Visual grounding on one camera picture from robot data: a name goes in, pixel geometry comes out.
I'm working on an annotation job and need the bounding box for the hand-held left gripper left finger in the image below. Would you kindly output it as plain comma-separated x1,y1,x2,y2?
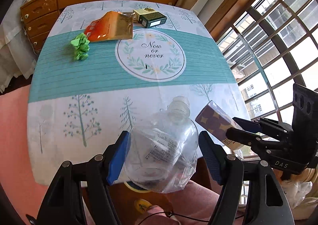
26,130,132,225

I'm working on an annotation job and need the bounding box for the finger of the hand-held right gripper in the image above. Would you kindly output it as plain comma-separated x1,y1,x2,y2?
232,116,292,141
225,127,274,150

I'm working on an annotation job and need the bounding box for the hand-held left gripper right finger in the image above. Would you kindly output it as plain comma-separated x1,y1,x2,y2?
198,131,296,225

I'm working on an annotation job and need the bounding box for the purple and white carton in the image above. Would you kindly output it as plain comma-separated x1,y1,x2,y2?
195,100,245,158

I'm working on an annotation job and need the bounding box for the clear plastic bottle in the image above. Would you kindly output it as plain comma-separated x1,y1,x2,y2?
124,95,199,194

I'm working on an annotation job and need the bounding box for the yellow rimmed round object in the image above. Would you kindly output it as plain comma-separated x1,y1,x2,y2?
124,181,149,194

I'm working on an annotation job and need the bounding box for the white plastic bag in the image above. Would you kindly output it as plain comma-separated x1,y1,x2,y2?
281,180,316,212

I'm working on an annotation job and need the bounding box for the person's pink trouser leg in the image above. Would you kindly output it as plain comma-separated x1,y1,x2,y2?
144,179,226,225

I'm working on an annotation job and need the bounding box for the yellow round tag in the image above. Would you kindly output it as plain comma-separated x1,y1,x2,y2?
134,199,152,213

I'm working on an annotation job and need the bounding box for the metal window grille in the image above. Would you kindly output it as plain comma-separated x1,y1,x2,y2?
219,29,276,121

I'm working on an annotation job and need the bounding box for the teal tree-print tablecloth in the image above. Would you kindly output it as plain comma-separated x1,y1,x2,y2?
27,0,251,186

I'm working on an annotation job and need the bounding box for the green crumpled wrapper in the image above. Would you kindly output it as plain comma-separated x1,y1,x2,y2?
70,33,90,61

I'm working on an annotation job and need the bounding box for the orange and gold packet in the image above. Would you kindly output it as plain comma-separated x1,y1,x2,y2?
84,11,134,42

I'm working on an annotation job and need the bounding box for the green and cream box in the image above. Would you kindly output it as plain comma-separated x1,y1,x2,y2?
133,8,167,29

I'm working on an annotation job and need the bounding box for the white lace cloth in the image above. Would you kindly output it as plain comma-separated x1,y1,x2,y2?
0,0,35,94

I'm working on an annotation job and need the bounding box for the black lanyard cord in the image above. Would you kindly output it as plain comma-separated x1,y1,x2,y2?
139,211,207,225

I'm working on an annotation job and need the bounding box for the wooden window frame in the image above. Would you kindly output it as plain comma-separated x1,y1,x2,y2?
204,0,318,126

